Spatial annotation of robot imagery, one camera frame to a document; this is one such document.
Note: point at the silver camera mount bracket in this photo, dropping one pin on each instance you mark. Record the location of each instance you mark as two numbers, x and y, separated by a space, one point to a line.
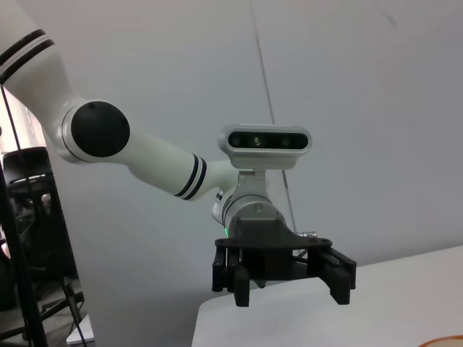
253 184

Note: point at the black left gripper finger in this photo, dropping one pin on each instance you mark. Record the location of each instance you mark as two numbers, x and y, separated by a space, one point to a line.
336 278
235 278

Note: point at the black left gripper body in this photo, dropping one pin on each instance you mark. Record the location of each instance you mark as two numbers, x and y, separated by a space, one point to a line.
267 253

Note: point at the dark equipment rack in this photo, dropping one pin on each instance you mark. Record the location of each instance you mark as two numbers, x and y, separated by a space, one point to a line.
43 224

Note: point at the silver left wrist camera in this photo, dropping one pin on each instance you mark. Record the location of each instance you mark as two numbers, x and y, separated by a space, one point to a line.
267 144

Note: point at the white and silver left arm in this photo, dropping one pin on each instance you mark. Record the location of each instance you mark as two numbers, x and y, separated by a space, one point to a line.
144 159

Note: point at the orange object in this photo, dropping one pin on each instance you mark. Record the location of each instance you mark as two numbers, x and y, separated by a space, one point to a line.
443 342

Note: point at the white flat base plate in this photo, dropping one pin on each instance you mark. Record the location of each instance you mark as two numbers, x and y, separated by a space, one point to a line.
85 330

